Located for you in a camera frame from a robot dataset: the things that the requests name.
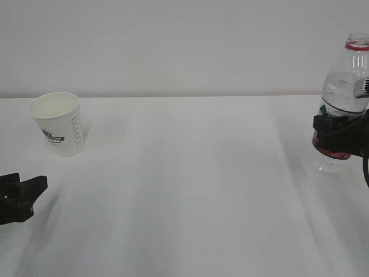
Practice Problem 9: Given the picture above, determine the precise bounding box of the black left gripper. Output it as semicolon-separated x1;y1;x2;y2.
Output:
0;173;47;225

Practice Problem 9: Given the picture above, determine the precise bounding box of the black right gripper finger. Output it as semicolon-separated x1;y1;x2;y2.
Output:
313;115;368;157

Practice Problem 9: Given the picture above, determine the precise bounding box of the clear water bottle red label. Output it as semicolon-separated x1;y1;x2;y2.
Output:
311;33;368;173

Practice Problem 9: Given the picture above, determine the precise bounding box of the white paper cup green logo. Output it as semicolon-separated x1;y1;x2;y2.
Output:
29;92;84;157

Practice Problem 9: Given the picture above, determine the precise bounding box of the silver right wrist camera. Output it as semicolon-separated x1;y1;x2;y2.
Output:
353;78;369;99

